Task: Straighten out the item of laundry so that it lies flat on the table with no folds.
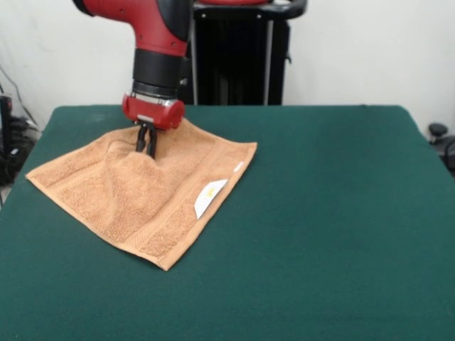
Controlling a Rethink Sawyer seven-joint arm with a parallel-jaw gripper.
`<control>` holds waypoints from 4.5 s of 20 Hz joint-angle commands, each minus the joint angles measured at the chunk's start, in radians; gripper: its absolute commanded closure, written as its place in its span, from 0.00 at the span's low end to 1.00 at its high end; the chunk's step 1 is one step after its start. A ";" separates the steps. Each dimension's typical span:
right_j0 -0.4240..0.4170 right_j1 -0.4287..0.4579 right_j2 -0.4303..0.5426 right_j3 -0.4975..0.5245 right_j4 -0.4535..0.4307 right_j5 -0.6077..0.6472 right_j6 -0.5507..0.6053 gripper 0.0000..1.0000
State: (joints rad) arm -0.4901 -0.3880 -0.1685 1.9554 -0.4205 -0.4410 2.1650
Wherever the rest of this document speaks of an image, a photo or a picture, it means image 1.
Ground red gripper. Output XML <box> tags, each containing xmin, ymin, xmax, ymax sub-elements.
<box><xmin>122</xmin><ymin>92</ymin><xmax>186</xmax><ymax>160</ymax></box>

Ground tan terry towel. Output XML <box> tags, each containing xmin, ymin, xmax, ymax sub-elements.
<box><xmin>25</xmin><ymin>119</ymin><xmax>258</xmax><ymax>272</ymax></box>

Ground black box with red light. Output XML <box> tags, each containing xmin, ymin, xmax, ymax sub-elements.
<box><xmin>0</xmin><ymin>94</ymin><xmax>14</xmax><ymax>159</ymax></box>

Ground dark green table cloth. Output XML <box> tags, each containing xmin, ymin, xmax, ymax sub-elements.
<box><xmin>0</xmin><ymin>104</ymin><xmax>455</xmax><ymax>341</ymax></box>

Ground black chair base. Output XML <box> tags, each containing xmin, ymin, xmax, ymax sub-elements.
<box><xmin>427</xmin><ymin>123</ymin><xmax>455</xmax><ymax>178</ymax></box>

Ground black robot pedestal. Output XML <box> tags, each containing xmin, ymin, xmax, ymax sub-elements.
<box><xmin>177</xmin><ymin>0</ymin><xmax>307</xmax><ymax>107</ymax></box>

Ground black cable bundle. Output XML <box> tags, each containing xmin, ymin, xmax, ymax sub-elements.
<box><xmin>0</xmin><ymin>117</ymin><xmax>42</xmax><ymax>188</ymax></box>

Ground grey wall cable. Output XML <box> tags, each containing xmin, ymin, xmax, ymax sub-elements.
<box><xmin>0</xmin><ymin>63</ymin><xmax>39</xmax><ymax>129</ymax></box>

